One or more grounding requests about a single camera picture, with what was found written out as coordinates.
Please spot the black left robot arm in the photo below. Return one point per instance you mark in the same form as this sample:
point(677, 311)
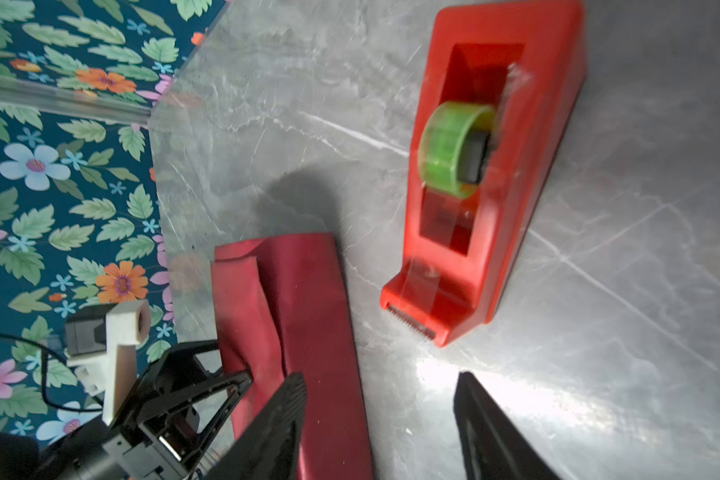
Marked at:
point(19, 456)

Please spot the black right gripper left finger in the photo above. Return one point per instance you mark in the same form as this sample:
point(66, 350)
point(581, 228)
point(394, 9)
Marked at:
point(269, 448)

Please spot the maroon wrapping paper sheet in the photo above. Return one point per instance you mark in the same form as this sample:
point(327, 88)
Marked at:
point(281, 307)

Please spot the red tape dispenser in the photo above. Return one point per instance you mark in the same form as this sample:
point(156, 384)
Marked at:
point(500, 84)

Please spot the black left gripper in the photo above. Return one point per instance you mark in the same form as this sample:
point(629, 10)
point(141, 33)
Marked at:
point(167, 423)

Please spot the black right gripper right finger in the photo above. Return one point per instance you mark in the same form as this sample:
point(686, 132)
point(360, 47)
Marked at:
point(492, 446)

